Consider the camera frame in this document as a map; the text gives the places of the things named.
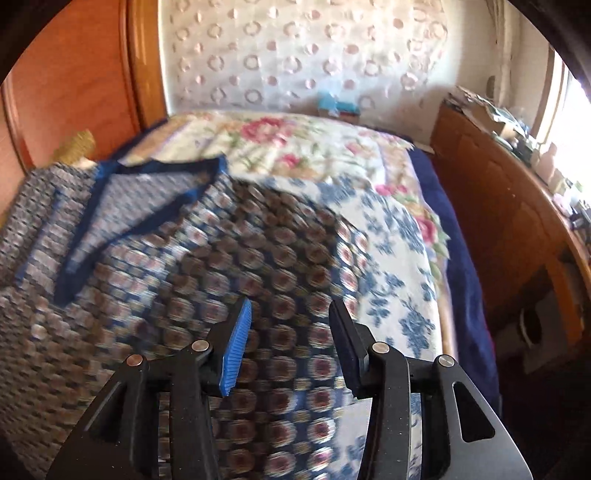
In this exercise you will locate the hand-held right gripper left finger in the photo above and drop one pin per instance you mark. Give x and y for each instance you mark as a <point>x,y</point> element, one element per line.
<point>238,344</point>

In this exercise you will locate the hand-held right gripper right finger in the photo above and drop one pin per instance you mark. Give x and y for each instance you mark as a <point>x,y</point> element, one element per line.
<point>346,344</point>

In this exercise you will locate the dark medallion print garment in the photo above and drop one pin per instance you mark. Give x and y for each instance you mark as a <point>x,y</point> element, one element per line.
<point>277,277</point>

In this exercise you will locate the blue floral blanket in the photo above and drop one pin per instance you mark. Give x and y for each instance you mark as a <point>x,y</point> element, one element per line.
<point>392,258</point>

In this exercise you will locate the navy bed sheet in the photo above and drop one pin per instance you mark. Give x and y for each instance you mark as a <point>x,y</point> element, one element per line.
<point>466,277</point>

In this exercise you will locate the pink floral bedspread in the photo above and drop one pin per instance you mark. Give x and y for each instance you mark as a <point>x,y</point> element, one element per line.
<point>277,138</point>

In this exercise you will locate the wooden sideboard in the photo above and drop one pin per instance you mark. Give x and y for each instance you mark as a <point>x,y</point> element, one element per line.
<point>498,184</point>

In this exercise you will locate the blue tissue box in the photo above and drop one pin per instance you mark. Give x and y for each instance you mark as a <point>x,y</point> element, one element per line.
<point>337,104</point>

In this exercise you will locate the yellow woven cushion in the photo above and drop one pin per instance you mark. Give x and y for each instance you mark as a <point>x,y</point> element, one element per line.
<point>76,145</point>

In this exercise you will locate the clutter of small household things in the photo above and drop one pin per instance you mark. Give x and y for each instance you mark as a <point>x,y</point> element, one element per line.
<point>508,124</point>

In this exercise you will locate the circle pattern curtain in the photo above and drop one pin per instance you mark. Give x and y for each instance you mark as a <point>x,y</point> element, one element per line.
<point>277,46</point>

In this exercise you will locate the wooden wardrobe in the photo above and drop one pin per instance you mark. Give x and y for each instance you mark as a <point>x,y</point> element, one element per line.
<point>69,69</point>

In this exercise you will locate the bright window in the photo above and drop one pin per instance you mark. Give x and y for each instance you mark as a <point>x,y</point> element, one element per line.
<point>572,106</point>

